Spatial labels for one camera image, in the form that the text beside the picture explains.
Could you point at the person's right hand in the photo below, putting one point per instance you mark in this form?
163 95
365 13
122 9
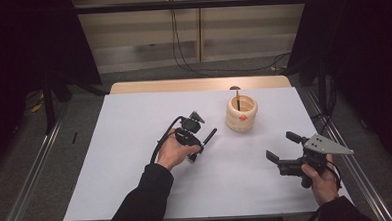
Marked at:
325 186

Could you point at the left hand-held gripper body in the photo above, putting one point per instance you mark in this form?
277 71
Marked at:
189 125

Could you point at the black horizontal crossbar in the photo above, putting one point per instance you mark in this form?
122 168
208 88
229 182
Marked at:
212 3

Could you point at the person's left hand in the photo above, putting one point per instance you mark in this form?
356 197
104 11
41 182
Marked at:
172 153

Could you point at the wooden wall post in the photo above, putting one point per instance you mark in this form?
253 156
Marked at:
199 30

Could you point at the white table mat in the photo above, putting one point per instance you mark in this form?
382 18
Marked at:
221 196

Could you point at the black curtain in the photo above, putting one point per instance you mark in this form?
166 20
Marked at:
375 49
21 48

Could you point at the black stand leg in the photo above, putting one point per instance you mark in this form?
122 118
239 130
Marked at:
322 85
49 110

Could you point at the thin black orange brush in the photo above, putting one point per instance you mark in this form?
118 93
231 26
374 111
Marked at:
237 102

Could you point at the metal floor rail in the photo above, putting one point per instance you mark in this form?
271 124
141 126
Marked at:
375 202
26 184

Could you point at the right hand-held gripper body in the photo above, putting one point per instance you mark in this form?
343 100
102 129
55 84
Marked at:
322 148

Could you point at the cream ringed brush holder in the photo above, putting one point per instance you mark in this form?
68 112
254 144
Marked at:
234 122

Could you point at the small black floor item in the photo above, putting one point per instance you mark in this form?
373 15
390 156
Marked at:
74 138

